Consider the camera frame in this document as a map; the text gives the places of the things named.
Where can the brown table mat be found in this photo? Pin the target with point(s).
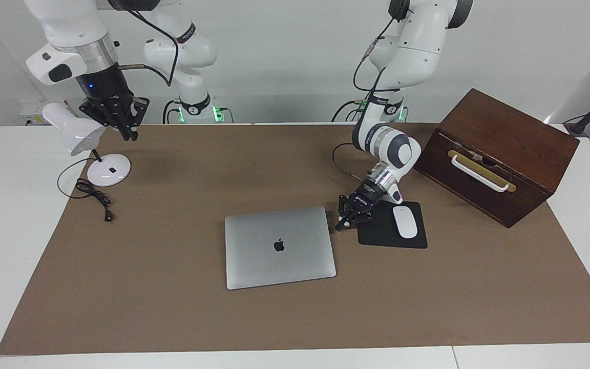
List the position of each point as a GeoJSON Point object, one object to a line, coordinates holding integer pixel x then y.
{"type": "Point", "coordinates": [172, 318]}

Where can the white wall outlet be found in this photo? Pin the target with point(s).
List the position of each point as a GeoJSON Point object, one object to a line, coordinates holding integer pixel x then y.
{"type": "Point", "coordinates": [31, 110]}

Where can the white desk lamp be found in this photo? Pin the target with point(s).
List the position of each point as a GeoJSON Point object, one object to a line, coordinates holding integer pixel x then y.
{"type": "Point", "coordinates": [77, 133]}

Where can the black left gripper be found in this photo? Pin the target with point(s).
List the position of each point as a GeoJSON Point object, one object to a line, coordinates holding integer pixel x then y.
{"type": "Point", "coordinates": [366, 197]}

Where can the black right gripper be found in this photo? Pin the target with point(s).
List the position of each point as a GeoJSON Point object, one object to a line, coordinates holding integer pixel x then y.
{"type": "Point", "coordinates": [105, 89]}

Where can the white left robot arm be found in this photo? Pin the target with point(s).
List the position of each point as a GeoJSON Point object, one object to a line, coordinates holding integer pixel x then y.
{"type": "Point", "coordinates": [418, 46]}

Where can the black mouse pad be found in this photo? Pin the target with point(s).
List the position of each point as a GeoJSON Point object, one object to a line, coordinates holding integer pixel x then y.
{"type": "Point", "coordinates": [382, 233]}

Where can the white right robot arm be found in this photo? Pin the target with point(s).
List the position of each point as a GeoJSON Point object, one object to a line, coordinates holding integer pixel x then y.
{"type": "Point", "coordinates": [69, 25]}

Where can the white computer mouse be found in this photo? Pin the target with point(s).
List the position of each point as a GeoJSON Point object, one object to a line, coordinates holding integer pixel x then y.
{"type": "Point", "coordinates": [405, 221]}

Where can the dark wooden box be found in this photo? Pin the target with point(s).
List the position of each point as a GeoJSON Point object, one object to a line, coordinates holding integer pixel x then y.
{"type": "Point", "coordinates": [510, 138]}

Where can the grey laptop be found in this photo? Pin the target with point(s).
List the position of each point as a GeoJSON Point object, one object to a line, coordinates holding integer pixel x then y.
{"type": "Point", "coordinates": [279, 248]}

